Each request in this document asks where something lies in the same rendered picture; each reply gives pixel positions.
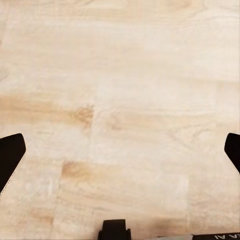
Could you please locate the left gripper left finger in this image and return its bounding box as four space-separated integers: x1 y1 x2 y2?
0 133 26 193

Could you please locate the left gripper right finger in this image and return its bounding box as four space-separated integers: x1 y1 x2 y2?
224 132 240 173

